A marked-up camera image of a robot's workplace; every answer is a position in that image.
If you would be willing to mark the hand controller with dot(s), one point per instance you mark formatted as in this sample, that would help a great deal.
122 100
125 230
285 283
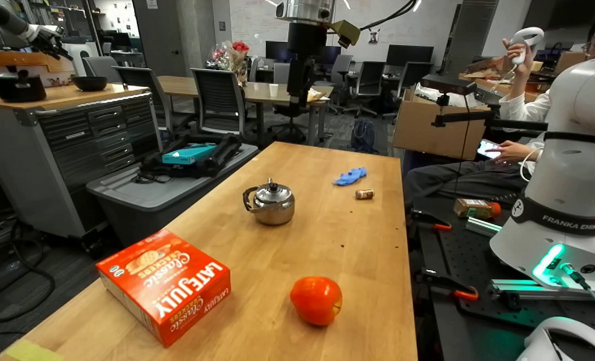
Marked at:
524 40

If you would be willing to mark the wooden meeting table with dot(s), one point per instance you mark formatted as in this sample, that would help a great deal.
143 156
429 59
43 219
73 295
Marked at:
257 91

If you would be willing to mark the teal box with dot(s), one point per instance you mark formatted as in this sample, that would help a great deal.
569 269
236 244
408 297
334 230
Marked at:
189 153

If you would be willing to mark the grey tool cabinet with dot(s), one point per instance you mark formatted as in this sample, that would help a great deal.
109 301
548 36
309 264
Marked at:
76 145

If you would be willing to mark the monitor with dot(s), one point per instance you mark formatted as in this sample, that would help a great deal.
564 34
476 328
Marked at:
410 54

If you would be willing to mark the orange cracker box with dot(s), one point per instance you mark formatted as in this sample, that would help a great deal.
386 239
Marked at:
167 286

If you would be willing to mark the small spice bottle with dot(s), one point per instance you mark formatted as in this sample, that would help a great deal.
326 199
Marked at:
364 194

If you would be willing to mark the grey door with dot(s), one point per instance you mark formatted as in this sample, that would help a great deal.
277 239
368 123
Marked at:
159 35

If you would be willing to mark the flower bouquet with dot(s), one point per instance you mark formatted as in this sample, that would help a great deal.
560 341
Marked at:
232 57

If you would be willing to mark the orange red fruit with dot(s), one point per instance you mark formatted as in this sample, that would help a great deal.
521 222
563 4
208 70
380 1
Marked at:
316 300

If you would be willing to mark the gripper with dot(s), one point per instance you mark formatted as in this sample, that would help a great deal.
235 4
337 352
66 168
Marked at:
305 42

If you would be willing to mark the person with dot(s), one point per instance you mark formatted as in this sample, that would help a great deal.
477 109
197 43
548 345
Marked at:
477 178

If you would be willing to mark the yellow tape strip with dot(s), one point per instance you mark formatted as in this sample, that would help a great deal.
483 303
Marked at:
31 352

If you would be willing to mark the cardboard box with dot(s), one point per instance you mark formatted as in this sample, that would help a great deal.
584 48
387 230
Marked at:
432 130

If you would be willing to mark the smartphone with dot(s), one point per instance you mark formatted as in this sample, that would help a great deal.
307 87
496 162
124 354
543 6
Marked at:
488 148

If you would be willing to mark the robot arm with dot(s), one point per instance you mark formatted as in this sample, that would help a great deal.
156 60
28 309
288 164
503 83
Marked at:
578 150

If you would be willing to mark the grey storage bin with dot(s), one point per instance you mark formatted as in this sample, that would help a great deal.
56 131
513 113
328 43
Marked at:
142 200

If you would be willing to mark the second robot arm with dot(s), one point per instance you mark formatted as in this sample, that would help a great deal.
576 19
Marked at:
11 22

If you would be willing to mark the white paper cup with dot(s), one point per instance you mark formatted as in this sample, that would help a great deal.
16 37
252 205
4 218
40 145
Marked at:
273 90

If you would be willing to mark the bottle with orange cap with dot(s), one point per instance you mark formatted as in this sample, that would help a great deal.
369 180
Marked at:
472 207

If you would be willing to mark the steel kettle lid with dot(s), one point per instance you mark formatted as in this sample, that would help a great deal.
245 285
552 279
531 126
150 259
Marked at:
272 193

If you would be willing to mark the black bowl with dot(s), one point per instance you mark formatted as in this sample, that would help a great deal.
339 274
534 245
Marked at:
89 83

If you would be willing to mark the black folded tripod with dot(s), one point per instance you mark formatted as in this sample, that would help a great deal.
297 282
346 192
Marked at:
224 150

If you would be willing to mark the row of mesh chairs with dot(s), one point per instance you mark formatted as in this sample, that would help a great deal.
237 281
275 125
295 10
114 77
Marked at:
219 98

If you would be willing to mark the steel kettle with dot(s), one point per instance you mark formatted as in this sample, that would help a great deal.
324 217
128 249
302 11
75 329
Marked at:
272 208

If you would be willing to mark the dark backpack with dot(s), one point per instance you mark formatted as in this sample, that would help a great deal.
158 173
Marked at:
363 136

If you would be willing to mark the aluminium rail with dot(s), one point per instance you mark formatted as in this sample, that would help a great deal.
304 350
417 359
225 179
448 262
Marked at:
508 288

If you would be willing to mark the black pot with lid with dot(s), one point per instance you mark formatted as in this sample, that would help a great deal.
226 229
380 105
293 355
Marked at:
17 87

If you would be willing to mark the white headset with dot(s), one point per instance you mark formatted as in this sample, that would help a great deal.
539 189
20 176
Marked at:
568 341

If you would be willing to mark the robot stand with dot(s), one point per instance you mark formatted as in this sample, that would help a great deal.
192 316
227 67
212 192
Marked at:
457 260

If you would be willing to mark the row of office chairs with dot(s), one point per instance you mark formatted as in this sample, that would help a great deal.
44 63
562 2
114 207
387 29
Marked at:
367 82

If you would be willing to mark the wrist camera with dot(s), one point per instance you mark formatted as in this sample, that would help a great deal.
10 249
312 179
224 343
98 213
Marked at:
346 32

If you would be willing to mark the short silver bar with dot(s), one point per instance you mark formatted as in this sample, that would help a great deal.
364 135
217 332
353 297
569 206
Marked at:
482 226

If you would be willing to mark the row of monitors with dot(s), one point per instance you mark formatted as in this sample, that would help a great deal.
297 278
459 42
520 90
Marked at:
276 51

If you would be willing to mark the grey padded chair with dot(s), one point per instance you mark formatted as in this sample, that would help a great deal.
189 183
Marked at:
101 67

